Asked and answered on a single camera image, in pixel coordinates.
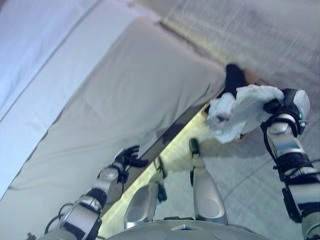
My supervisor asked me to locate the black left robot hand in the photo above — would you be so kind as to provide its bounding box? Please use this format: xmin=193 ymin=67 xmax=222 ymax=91
xmin=113 ymin=145 xmax=150 ymax=169

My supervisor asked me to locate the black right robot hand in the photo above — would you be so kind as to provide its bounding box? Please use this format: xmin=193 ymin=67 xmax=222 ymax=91
xmin=261 ymin=88 xmax=300 ymax=118

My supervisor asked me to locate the white garment with blue label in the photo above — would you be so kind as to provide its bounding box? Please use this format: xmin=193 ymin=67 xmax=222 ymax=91
xmin=217 ymin=84 xmax=285 ymax=145

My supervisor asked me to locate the black garment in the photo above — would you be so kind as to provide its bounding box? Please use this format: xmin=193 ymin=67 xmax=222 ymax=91
xmin=223 ymin=63 xmax=251 ymax=98

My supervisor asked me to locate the brown wicker basket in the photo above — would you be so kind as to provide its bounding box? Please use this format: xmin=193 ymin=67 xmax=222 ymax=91
xmin=203 ymin=69 xmax=266 ymax=143

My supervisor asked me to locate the grey bed blanket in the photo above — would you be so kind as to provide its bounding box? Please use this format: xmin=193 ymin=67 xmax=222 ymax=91
xmin=0 ymin=17 xmax=227 ymax=240

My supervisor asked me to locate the robot legs and torso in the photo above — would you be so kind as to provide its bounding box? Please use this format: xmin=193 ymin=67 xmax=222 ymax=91
xmin=99 ymin=94 xmax=226 ymax=218

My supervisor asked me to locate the white duvet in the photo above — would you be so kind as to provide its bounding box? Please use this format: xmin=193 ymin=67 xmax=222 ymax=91
xmin=0 ymin=0 xmax=161 ymax=201

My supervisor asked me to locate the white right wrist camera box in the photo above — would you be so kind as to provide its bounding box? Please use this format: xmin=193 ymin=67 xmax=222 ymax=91
xmin=293 ymin=89 xmax=311 ymax=120

